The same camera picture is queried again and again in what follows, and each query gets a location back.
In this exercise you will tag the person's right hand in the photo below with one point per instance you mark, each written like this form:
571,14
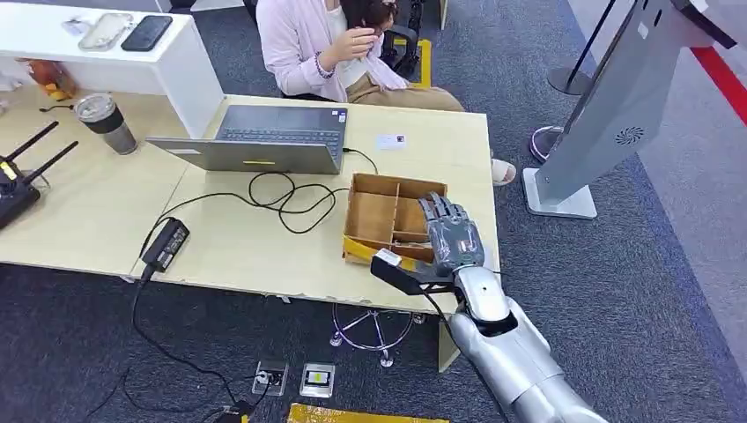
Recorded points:
356,44

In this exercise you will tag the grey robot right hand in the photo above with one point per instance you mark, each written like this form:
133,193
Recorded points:
455,239

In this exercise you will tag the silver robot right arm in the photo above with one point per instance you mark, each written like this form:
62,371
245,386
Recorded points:
508,356

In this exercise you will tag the person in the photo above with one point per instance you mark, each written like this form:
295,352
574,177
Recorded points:
303,46

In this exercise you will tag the wooden compartment box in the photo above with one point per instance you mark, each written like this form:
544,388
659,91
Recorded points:
373,219

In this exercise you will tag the white card with printed face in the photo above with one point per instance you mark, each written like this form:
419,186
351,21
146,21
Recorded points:
391,142

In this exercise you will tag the grey laptop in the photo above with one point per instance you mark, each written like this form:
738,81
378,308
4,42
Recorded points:
274,140

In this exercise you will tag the chrome stool base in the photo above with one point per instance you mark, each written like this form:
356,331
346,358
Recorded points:
373,336

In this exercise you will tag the stanchion with round base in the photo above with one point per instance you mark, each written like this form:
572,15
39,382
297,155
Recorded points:
545,143
571,79

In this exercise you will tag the white desk riser shelf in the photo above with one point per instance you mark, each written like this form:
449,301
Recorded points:
175,76

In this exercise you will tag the floor socket with yellow label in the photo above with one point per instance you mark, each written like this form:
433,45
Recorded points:
317,380

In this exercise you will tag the yellow floor tape strip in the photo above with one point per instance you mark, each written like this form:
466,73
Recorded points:
350,415

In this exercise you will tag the grey kiosk stand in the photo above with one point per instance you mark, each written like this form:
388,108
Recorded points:
613,105

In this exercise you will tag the black phone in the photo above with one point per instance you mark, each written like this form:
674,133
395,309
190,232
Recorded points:
147,32

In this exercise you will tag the floor socket with plug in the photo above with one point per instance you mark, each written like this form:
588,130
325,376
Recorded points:
270,378

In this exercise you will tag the clear phone case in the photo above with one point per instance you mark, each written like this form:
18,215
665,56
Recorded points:
105,31

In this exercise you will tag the steel tumbler with lid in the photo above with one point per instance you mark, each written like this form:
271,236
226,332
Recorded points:
108,125

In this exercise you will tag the black power adapter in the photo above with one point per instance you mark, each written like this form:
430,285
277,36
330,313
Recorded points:
166,245

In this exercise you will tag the black mains plug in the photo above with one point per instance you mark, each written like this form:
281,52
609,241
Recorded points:
233,411

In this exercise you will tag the small clear wrapper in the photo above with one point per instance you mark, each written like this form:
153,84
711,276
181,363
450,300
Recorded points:
74,26

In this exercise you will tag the orange snack bag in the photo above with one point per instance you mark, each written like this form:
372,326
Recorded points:
51,79

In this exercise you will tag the black router with antennas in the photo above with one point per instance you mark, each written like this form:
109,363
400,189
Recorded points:
16,192

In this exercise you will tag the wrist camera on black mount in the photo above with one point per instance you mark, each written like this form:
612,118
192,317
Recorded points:
400,274

